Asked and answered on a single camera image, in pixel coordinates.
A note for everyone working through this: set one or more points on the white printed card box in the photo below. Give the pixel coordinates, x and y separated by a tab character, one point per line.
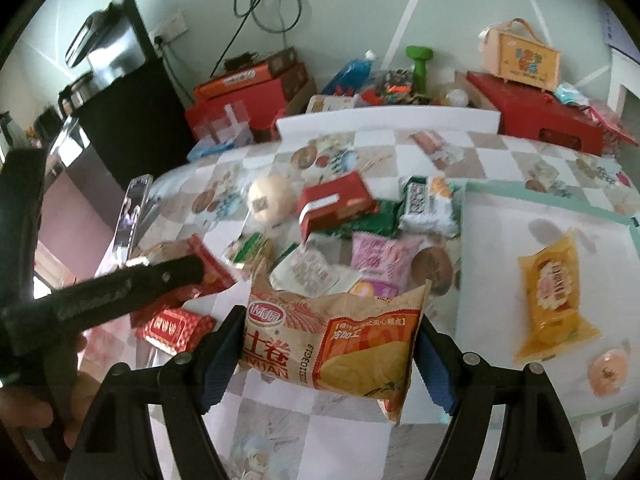
327	104

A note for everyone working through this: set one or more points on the dark green snack packet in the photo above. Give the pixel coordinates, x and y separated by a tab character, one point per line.
372	220

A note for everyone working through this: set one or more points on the large red gift box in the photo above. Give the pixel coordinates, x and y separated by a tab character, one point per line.
535	110

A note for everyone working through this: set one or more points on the orange flat box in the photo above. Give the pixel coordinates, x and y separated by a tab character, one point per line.
232	80

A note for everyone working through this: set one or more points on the blue face mask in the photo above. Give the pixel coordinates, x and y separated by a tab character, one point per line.
572	95

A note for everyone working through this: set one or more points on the white wall socket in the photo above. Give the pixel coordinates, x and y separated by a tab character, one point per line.
169	27

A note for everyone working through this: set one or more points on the pile of colourful toys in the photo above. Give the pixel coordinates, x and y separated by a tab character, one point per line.
387	85

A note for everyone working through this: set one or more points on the person's left hand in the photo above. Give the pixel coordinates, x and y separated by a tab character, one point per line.
22	410

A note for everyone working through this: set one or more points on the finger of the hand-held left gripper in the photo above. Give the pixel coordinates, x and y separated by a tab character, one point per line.
170	274

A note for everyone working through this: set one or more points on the round bun clear wrap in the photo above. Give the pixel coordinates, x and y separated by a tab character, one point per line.
270	197

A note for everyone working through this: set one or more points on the smartphone on stand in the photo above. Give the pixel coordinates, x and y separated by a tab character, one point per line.
131	215

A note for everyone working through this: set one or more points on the beige cake roll packet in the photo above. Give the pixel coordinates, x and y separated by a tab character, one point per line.
330	330

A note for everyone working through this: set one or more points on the yellow snack packet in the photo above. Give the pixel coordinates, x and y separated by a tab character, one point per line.
555	295

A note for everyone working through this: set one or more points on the white flat snack packet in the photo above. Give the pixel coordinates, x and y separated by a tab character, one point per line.
305	267

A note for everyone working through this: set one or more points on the red snack box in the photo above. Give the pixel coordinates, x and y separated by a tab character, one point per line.
337	200

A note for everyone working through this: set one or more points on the brown cardboard box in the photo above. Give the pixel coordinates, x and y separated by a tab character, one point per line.
287	72

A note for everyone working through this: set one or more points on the red gold print packet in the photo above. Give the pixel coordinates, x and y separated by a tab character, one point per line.
175	327

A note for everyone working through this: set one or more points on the checked printed tablecloth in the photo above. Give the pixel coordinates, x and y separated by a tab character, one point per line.
500	160

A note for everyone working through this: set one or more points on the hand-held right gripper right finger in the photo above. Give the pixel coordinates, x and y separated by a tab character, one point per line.
436	372

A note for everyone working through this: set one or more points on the small green white packet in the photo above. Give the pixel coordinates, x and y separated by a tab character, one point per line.
247	247

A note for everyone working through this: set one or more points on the white foam board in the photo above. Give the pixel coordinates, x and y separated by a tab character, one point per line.
390	125

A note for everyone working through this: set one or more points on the blue liquid bottle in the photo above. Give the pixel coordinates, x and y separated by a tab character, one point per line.
352	72

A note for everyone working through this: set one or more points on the white tray green rim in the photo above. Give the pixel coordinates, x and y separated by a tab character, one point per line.
505	270

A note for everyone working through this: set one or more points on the orange pink snack packet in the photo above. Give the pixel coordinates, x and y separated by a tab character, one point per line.
372	290

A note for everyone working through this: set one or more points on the green dumbbell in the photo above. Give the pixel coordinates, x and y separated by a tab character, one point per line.
419	65

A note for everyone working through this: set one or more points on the clear plastic box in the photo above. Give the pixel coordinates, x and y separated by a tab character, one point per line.
222	122

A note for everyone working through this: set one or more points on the black cabinet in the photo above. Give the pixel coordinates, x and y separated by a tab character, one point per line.
125	110

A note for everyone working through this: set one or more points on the green white cracker packet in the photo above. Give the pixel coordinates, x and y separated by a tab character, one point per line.
427	205

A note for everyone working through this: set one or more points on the red snack packet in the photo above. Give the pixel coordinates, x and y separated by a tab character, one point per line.
215	275

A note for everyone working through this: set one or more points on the brown round cake packet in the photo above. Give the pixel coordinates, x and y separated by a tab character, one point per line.
437	267

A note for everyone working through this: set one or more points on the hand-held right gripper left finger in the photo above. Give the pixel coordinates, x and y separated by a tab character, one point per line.
219	367

